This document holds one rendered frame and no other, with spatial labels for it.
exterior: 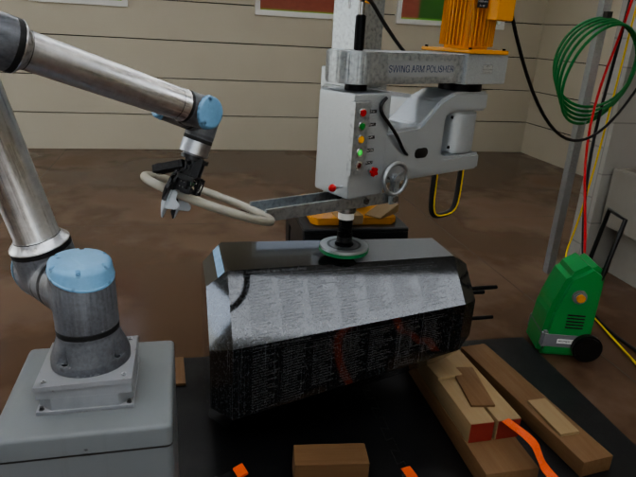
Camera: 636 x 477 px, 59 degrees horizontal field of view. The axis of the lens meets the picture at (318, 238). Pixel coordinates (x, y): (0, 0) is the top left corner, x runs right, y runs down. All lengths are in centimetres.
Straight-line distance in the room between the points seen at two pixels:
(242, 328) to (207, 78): 640
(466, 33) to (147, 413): 202
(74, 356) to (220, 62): 713
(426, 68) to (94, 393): 174
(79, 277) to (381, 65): 139
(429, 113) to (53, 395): 182
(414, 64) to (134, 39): 630
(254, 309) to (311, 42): 657
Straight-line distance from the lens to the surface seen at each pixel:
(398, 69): 234
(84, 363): 149
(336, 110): 228
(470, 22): 272
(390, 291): 246
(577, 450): 285
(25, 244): 157
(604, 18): 455
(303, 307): 232
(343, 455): 245
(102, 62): 145
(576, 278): 350
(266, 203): 223
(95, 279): 142
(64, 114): 858
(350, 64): 221
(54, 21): 848
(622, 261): 509
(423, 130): 252
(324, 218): 308
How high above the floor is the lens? 174
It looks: 20 degrees down
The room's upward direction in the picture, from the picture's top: 3 degrees clockwise
